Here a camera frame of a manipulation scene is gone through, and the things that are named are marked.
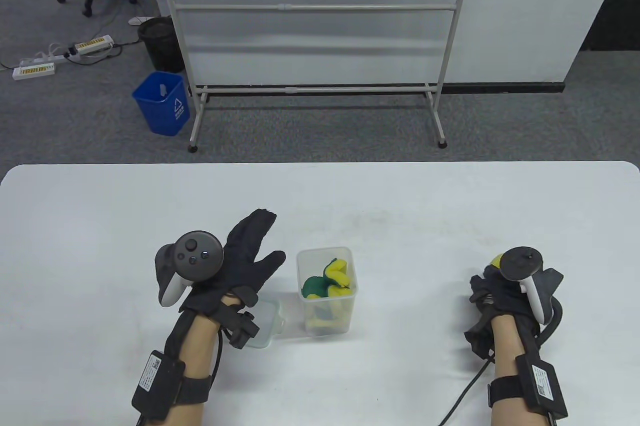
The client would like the person's right hand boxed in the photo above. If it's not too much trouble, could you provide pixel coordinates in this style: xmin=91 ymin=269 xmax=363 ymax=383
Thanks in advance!
xmin=469 ymin=266 xmax=538 ymax=319

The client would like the person's left hand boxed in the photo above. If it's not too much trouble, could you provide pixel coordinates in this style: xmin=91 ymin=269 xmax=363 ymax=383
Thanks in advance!
xmin=179 ymin=209 xmax=287 ymax=319

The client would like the clear lid with green seal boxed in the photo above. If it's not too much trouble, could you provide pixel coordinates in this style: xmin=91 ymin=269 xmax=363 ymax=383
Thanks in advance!
xmin=243 ymin=298 xmax=287 ymax=349

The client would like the clear plastic airtight container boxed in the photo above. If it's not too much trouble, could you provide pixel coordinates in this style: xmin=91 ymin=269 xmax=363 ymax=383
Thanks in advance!
xmin=296 ymin=246 xmax=360 ymax=336

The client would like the person's left forearm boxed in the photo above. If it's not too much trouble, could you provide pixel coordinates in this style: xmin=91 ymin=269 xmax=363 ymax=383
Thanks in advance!
xmin=150 ymin=314 xmax=223 ymax=426

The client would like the person's right forearm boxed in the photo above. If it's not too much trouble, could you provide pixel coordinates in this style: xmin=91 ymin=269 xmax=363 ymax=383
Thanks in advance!
xmin=490 ymin=316 xmax=541 ymax=426

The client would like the dark grey tracking controller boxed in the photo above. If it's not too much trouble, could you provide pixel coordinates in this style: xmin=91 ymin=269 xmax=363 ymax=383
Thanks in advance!
xmin=154 ymin=231 xmax=224 ymax=308
xmin=500 ymin=246 xmax=565 ymax=334

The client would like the black wrist sensor box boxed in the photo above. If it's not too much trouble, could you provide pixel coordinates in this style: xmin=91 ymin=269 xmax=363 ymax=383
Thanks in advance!
xmin=515 ymin=354 xmax=568 ymax=419
xmin=131 ymin=350 xmax=186 ymax=422

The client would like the blue plastic bin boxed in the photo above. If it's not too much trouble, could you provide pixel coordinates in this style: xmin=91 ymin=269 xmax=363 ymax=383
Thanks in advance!
xmin=131 ymin=71 xmax=191 ymax=137

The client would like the black mesh trash bin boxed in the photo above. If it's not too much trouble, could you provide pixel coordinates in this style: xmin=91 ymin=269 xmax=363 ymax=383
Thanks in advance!
xmin=138 ymin=16 xmax=186 ymax=73

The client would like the white power strip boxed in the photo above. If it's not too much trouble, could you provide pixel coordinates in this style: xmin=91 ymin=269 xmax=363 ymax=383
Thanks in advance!
xmin=66 ymin=35 xmax=115 ymax=56
xmin=12 ymin=61 xmax=57 ymax=81

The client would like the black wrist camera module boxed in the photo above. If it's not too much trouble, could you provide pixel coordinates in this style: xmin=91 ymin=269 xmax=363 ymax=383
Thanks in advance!
xmin=464 ymin=314 xmax=498 ymax=359
xmin=220 ymin=296 xmax=261 ymax=349

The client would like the black glove cable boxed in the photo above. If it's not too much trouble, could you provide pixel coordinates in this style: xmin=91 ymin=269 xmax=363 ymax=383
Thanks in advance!
xmin=210 ymin=329 xmax=223 ymax=377
xmin=437 ymin=359 xmax=493 ymax=426

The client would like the black wrist strap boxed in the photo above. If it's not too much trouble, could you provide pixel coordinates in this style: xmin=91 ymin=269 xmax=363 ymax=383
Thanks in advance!
xmin=172 ymin=375 xmax=213 ymax=406
xmin=487 ymin=379 xmax=526 ymax=407

